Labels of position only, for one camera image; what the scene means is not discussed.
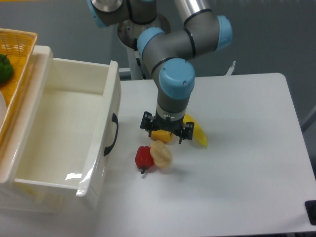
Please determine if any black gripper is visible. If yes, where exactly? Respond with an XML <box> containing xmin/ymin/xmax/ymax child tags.
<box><xmin>140</xmin><ymin>108</ymin><xmax>195</xmax><ymax>144</ymax></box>

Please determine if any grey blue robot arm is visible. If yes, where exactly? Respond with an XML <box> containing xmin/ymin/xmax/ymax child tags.
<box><xmin>87</xmin><ymin>0</ymin><xmax>233</xmax><ymax>140</ymax></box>

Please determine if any yellow orange bell pepper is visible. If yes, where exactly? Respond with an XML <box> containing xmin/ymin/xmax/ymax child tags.
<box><xmin>150</xmin><ymin>130</ymin><xmax>173</xmax><ymax>143</ymax></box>

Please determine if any yellow banana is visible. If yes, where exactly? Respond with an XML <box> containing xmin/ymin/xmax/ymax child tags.
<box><xmin>183</xmin><ymin>114</ymin><xmax>208</xmax><ymax>148</ymax></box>

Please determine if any red bell pepper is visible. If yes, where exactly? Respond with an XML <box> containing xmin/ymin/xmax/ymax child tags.
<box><xmin>135</xmin><ymin>146</ymin><xmax>155</xmax><ymax>174</ymax></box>

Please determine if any white plastic drawer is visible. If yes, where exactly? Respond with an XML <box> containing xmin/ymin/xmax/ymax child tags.
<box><xmin>14</xmin><ymin>59</ymin><xmax>120</xmax><ymax>199</ymax></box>

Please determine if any black object at table edge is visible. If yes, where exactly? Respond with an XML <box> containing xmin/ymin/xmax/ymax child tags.
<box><xmin>305</xmin><ymin>200</ymin><xmax>316</xmax><ymax>226</ymax></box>

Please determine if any white drawer cabinet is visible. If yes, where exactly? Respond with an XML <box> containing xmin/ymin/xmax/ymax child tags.
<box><xmin>0</xmin><ymin>45</ymin><xmax>99</xmax><ymax>214</ymax></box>

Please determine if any yellow wicker basket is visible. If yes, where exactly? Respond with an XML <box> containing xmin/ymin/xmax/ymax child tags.
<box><xmin>0</xmin><ymin>29</ymin><xmax>38</xmax><ymax>143</ymax></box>

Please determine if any green bell pepper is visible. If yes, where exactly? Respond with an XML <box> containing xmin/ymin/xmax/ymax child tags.
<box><xmin>0</xmin><ymin>54</ymin><xmax>14</xmax><ymax>84</ymax></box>

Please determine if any black drawer handle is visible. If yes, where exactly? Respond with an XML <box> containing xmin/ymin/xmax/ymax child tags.
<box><xmin>103</xmin><ymin>113</ymin><xmax>119</xmax><ymax>157</ymax></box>

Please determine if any white bracket behind table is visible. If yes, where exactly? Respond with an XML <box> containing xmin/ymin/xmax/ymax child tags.
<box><xmin>225</xmin><ymin>60</ymin><xmax>236</xmax><ymax>76</ymax></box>

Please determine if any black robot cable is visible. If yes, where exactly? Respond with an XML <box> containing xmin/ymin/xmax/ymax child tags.
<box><xmin>134</xmin><ymin>39</ymin><xmax>148</xmax><ymax>80</ymax></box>

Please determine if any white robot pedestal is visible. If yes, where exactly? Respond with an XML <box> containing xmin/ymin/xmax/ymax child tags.
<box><xmin>117</xmin><ymin>13</ymin><xmax>171</xmax><ymax>80</ymax></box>

